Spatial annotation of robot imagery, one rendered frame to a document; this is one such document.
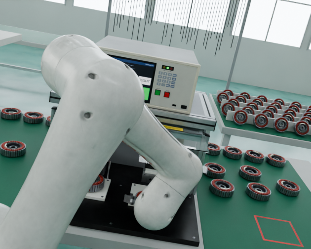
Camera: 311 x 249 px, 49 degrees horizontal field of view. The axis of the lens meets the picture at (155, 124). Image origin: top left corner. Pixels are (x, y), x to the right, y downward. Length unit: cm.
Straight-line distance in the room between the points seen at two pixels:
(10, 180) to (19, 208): 94
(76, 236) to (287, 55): 727
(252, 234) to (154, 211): 64
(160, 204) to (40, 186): 41
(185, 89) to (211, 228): 55
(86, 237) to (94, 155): 76
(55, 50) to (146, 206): 46
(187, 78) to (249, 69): 661
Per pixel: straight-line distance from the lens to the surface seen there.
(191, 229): 133
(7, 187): 148
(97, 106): 49
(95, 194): 139
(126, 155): 163
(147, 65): 136
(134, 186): 147
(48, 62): 65
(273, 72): 811
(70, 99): 51
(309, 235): 159
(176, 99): 139
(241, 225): 148
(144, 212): 90
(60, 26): 799
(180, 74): 137
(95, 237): 125
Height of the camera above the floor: 155
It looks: 21 degrees down
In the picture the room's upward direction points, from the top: 11 degrees clockwise
